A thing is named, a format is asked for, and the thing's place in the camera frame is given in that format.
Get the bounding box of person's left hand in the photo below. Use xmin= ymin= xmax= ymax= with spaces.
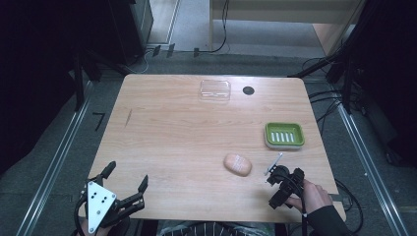
xmin=78 ymin=218 xmax=112 ymax=236

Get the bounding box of black cabinet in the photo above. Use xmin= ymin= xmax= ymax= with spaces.
xmin=106 ymin=0 xmax=154 ymax=67

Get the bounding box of light wooden desk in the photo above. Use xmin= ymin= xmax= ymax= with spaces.
xmin=208 ymin=0 xmax=367 ymax=57

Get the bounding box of metal floor rail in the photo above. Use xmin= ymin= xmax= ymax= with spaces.
xmin=15 ymin=80 xmax=95 ymax=236
xmin=336 ymin=102 xmax=411 ymax=236

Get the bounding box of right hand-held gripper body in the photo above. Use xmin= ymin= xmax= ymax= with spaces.
xmin=264 ymin=152 xmax=306 ymax=198

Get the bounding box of bundle of black floor cables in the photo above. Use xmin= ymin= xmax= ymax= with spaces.
xmin=301 ymin=57 xmax=353 ymax=137

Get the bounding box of clear plastic container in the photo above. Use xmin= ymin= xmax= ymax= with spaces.
xmin=199 ymin=79 xmax=232 ymax=101

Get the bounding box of black looped floor cable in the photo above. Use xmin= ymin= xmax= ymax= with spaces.
xmin=333 ymin=178 xmax=365 ymax=236

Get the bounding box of right hand-held gripper cable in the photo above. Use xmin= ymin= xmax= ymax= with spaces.
xmin=274 ymin=173 xmax=309 ymax=236

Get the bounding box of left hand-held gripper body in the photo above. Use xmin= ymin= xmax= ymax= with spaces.
xmin=78 ymin=180 xmax=128 ymax=235

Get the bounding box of green soap dish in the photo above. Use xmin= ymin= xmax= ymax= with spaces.
xmin=264 ymin=122 xmax=306 ymax=151

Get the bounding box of white floor cable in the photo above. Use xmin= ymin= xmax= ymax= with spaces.
xmin=129 ymin=48 xmax=155 ymax=75

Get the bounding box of black hanging cable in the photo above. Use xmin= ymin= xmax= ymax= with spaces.
xmin=196 ymin=0 xmax=230 ymax=55

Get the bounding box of black stand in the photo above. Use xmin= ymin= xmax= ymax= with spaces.
xmin=288 ymin=0 xmax=387 ymax=116
xmin=70 ymin=48 xmax=132 ymax=112

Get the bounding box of person's right hand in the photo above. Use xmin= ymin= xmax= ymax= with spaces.
xmin=284 ymin=179 xmax=334 ymax=215

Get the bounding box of left hand-held gripper cable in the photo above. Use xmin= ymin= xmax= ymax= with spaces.
xmin=73 ymin=196 xmax=89 ymax=236

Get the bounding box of hand-held gripper cable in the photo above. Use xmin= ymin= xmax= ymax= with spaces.
xmin=274 ymin=173 xmax=309 ymax=236
xmin=73 ymin=196 xmax=89 ymax=236

